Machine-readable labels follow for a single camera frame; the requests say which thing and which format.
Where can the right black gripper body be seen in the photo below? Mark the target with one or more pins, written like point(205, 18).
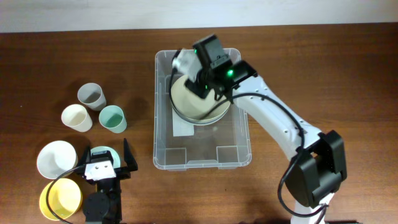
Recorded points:
point(203, 84)

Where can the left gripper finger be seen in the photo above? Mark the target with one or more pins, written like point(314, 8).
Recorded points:
point(84, 159)
point(129, 158)

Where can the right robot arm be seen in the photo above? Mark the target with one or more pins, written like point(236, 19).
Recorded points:
point(317, 163)

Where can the grey plastic cup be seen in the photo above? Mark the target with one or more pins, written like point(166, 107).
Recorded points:
point(92, 96)

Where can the cream large bowl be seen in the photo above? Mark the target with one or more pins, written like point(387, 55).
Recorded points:
point(213, 117)
point(187, 102)

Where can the dark blue large bowl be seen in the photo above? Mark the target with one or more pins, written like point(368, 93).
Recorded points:
point(206, 113)

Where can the cream plastic cup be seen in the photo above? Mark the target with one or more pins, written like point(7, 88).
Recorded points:
point(75, 116)

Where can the yellow small bowl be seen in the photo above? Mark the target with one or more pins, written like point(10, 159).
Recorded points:
point(65, 198)

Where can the clear plastic storage bin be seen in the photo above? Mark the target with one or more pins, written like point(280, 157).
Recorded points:
point(224, 144)

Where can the mint green small bowl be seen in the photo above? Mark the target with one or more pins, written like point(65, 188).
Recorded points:
point(102, 149)

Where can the mint green plastic cup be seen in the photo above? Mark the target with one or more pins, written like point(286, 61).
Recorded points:
point(112, 118)

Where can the white small bowl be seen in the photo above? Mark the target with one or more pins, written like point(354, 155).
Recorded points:
point(56, 158)

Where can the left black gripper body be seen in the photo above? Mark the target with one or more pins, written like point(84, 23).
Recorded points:
point(121, 173)

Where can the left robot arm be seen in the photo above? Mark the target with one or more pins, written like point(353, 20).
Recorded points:
point(104, 205)

